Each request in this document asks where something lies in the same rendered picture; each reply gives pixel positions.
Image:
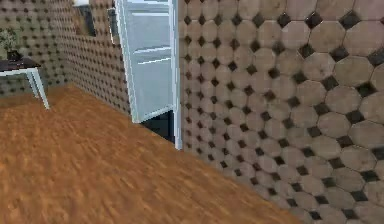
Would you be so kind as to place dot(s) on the white room door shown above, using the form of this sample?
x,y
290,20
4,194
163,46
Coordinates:
x,y
151,66

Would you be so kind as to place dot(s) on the dark top white leg table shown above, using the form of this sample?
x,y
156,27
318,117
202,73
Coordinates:
x,y
23,68

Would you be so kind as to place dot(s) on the house plant in black pot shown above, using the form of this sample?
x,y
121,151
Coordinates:
x,y
10,45

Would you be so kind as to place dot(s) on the framed picture on wall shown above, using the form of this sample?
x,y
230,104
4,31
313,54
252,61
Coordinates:
x,y
84,18

